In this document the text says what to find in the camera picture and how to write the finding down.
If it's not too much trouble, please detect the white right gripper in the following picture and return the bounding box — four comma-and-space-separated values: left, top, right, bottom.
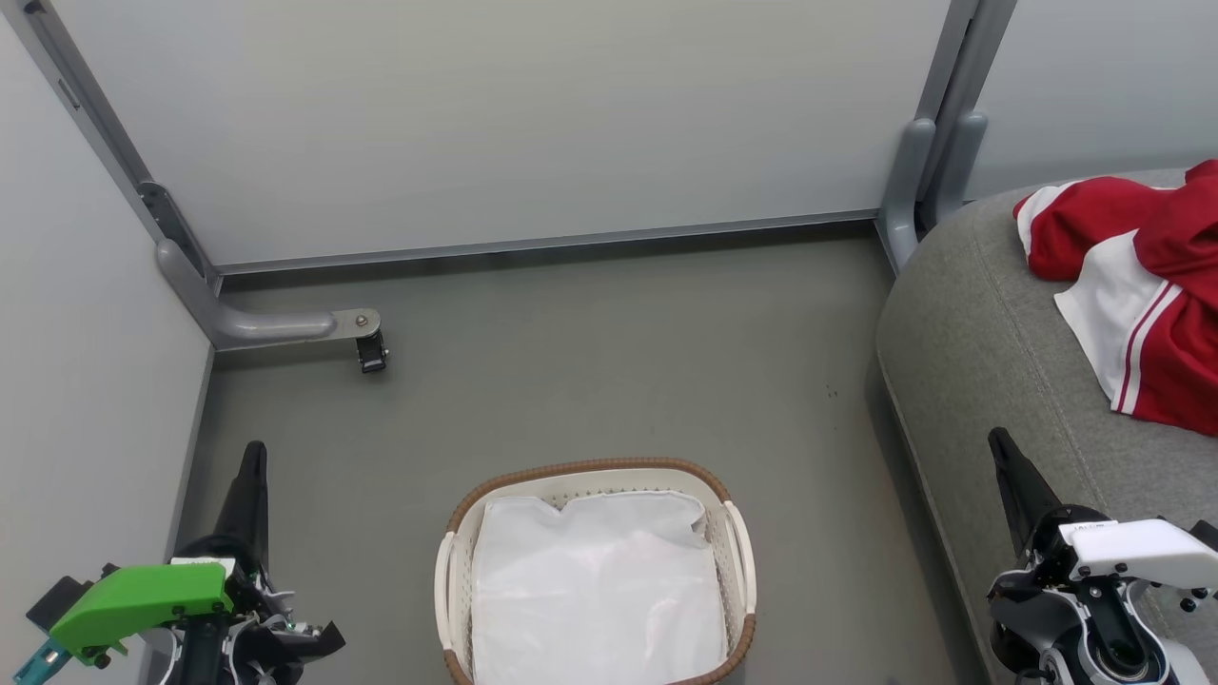
988, 428, 1218, 596

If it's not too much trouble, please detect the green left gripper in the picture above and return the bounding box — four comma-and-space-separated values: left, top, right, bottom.
48, 440, 286, 665

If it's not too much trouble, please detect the red and white garment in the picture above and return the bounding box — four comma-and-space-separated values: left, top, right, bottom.
1012, 160, 1218, 437

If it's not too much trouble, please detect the cream basket with brown rim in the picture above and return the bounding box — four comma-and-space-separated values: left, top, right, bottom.
434, 458, 758, 685

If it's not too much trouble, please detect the grey fabric sofa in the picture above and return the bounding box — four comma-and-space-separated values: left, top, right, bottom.
875, 169, 1218, 685

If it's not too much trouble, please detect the grey partition foot with plate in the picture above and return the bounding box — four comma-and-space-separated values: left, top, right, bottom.
155, 238, 382, 351

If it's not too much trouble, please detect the grey curved partition foot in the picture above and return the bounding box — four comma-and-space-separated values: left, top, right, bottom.
880, 118, 938, 275
928, 112, 989, 229

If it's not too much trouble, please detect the white liner cloth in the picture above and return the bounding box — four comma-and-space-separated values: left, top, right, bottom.
471, 490, 729, 685

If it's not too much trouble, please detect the black cable with teal plug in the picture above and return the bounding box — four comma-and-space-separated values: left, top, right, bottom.
11, 636, 68, 685

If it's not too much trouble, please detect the grey metal partition rail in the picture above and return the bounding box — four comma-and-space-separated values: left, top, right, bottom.
217, 209, 878, 279

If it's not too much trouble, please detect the grey metal partition post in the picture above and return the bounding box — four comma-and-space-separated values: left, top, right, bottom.
913, 0, 1019, 229
0, 0, 222, 286

